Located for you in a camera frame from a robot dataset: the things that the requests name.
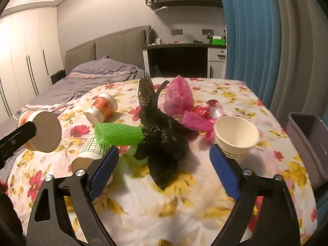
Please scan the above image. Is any black nightstand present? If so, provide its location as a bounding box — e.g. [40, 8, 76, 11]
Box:
[51, 70, 66, 85]

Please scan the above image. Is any black plastic bag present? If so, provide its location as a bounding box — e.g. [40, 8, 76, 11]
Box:
[134, 78, 199, 191]

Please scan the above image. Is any white drawer cabinet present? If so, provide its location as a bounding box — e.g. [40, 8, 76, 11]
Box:
[207, 47, 227, 79]

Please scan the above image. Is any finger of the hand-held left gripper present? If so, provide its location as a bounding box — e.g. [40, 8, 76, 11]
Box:
[0, 121, 37, 160]

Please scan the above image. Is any red and white wrapper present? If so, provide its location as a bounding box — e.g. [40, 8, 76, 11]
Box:
[191, 99, 226, 120]

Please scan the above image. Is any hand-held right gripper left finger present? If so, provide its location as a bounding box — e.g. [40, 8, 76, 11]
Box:
[27, 145, 120, 246]

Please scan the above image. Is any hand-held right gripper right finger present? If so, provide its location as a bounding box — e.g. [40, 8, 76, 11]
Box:
[210, 143, 300, 246]

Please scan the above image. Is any white grid paper cup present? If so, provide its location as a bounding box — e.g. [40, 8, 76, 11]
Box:
[71, 135, 114, 182]

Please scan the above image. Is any dark top desk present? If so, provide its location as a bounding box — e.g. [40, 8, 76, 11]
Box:
[142, 42, 227, 79]

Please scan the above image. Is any blue curtain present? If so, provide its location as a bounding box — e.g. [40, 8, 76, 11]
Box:
[216, 0, 285, 80]

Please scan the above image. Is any orange print paper cup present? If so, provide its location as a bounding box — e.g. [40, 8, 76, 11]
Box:
[17, 109, 62, 153]
[85, 93, 118, 123]

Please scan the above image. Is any white wardrobe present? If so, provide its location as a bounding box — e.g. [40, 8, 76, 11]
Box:
[0, 7, 67, 118]

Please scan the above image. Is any grey curtain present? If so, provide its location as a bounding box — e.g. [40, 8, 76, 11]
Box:
[259, 0, 328, 123]

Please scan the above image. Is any pink plastic bag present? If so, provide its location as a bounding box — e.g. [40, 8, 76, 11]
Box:
[182, 110, 216, 142]
[163, 75, 194, 116]

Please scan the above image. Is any green bubble wrap roll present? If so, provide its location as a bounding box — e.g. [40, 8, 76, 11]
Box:
[93, 122, 145, 159]

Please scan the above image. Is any grey striped bedding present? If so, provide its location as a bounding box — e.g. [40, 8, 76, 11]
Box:
[0, 57, 150, 175]

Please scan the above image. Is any floral tablecloth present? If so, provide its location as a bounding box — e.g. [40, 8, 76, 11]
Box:
[5, 77, 318, 246]

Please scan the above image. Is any grey plastic bin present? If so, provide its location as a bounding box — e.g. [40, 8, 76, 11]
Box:
[286, 112, 328, 189]

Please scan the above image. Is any white striped paper cup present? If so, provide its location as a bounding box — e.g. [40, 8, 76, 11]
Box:
[213, 116, 260, 164]

